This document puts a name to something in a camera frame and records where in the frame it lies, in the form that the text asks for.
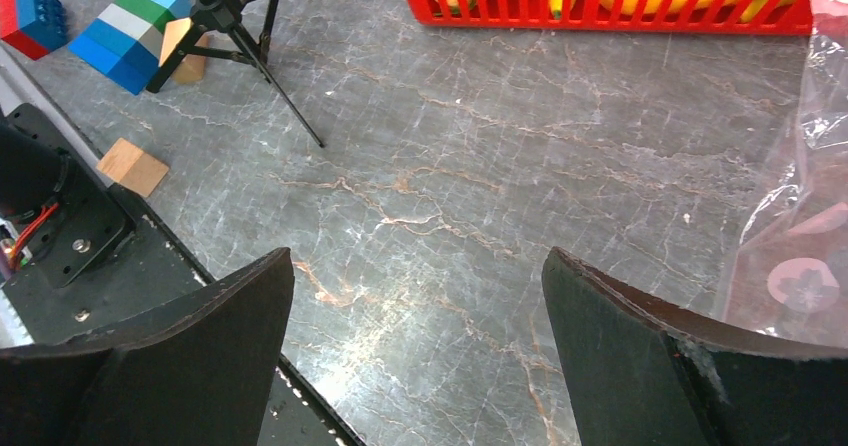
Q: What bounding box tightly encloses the blue green white block stack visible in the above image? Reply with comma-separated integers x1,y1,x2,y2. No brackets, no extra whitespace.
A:
68,0,192,95

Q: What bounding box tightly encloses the wooden block behind tripod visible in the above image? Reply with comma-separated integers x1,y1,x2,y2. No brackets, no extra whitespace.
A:
159,17,211,87

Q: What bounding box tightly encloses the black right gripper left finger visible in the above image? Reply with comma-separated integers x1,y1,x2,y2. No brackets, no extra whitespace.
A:
1,248,294,445

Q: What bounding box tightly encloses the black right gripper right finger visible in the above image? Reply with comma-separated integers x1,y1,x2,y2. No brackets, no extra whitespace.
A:
542,247,847,445

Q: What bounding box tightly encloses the clear zip top bag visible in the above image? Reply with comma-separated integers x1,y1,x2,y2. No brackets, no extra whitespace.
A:
713,0,847,348

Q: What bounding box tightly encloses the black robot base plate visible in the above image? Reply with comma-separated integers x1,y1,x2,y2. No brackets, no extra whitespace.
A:
0,103,366,446

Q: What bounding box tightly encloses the small wooden cube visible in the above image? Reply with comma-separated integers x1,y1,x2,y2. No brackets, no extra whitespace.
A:
97,138,169,198

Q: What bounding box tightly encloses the red blue toy block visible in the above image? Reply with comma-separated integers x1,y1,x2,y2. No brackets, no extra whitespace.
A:
1,0,69,60

